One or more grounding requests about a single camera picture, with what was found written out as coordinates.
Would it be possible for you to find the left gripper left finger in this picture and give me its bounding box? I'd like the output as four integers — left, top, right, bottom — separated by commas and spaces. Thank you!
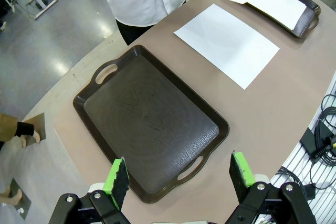
49, 156, 130, 224

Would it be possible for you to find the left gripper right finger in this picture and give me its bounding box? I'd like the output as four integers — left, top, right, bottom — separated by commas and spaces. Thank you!
227, 151, 316, 224

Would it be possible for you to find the white slotted mounting plate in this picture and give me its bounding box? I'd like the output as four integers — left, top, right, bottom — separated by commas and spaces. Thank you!
270, 77, 336, 224

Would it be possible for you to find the dark brown plastic tray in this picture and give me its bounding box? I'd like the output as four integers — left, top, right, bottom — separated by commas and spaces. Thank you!
72, 45, 230, 205
243, 0, 321, 40

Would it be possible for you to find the black power adapter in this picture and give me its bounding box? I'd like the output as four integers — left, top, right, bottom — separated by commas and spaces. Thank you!
299, 129, 329, 164

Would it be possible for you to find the white A4 paper stack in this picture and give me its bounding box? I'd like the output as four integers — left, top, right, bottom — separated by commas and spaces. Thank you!
173, 3, 280, 90

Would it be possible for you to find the person in white shirt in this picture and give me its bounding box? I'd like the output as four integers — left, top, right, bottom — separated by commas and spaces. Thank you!
78, 0, 188, 46

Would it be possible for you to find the black cable loop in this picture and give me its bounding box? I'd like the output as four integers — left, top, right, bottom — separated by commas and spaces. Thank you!
309, 94, 336, 190

